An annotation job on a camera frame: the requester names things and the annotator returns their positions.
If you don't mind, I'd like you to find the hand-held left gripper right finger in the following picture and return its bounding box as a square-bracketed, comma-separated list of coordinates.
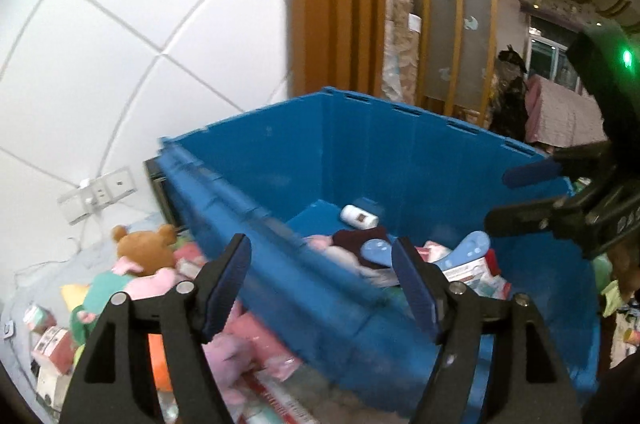
[391, 236, 583, 424]

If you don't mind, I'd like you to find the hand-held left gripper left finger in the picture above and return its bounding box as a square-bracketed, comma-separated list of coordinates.
[59, 233, 252, 424]

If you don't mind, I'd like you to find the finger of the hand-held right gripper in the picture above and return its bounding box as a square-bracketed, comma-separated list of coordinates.
[502, 142, 617, 189]
[484, 178, 610, 237]

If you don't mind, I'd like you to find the pig plush orange dress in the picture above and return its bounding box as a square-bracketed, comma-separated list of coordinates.
[147, 299, 261, 410]

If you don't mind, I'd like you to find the pig plush teal dress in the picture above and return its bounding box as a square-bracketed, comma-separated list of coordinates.
[70, 258, 193, 330]

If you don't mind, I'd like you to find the blue plastic crate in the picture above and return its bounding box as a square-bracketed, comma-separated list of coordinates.
[157, 86, 601, 410]

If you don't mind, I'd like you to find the red white flat box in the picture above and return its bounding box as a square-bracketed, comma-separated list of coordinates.
[442, 256, 493, 285]

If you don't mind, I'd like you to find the light blue foot-shaped scoop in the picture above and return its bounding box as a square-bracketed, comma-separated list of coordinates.
[361, 239, 396, 265]
[435, 231, 491, 272]

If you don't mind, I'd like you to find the table with pink cloth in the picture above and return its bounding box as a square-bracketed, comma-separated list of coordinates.
[525, 76, 608, 145]

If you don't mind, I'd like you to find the pink packet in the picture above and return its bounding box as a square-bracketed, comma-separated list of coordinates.
[240, 309, 301, 380]

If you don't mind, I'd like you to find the dark ornament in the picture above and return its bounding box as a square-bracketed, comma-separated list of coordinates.
[487, 46, 531, 139]

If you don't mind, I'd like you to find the maroon cloth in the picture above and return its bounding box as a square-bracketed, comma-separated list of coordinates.
[332, 226, 396, 272]

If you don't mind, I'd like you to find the brown teddy bear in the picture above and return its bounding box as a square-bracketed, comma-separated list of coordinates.
[111, 224, 178, 277]

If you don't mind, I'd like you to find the white pill bottle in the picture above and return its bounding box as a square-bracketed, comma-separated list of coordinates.
[340, 204, 380, 229]

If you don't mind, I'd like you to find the yellow sponge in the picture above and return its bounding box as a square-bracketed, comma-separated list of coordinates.
[60, 284, 91, 307]

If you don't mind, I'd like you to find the wooden framed frosted screen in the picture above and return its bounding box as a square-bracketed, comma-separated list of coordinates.
[385, 0, 501, 115]

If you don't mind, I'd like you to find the white charger plug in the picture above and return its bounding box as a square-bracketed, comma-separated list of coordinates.
[77, 178, 98, 207]

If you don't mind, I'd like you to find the red white medicine box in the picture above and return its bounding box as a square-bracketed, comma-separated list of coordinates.
[31, 326, 76, 375]

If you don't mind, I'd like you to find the patterned paper roll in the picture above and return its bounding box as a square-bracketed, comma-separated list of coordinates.
[382, 0, 423, 102]

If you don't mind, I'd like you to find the pink green small box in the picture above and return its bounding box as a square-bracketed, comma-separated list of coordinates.
[22, 304, 56, 332]

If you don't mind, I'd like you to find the white wall socket panel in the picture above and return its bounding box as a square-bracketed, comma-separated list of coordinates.
[57, 166, 138, 225]

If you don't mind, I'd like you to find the wooden wall trim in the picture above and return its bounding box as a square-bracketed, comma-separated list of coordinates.
[287, 0, 388, 99]

